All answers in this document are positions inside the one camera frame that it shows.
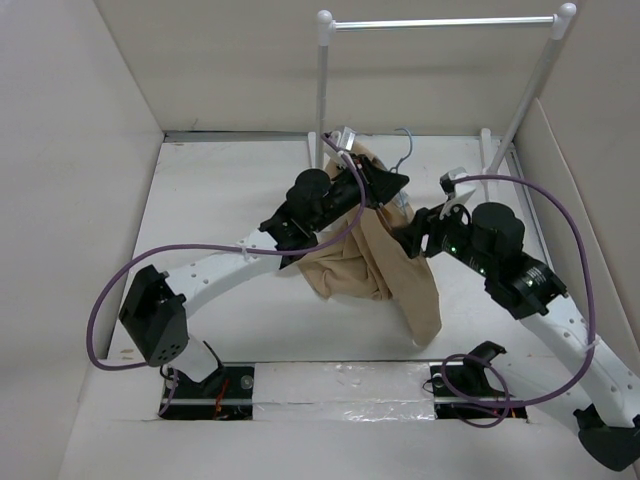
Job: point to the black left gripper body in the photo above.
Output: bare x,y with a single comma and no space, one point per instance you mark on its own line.
346,193

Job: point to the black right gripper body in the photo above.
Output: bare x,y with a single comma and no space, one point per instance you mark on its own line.
452,236

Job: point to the beige t shirt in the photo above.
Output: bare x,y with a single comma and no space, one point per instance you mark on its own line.
368,263

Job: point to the blue wire hanger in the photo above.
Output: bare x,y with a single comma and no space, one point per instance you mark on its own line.
402,199

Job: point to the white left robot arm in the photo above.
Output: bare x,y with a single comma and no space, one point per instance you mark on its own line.
158,304

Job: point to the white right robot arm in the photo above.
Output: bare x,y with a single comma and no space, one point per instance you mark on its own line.
606,412

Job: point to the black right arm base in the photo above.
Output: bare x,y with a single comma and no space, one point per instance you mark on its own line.
470,378

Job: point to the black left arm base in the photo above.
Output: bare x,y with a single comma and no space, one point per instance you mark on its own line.
226,395

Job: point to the white clothes rack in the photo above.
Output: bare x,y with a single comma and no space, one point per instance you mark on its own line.
434,76

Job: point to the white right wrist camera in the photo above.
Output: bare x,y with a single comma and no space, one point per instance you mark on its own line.
457,191

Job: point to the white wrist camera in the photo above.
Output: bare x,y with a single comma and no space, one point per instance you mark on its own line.
338,142
457,191

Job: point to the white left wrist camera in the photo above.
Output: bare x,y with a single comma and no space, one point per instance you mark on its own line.
338,142

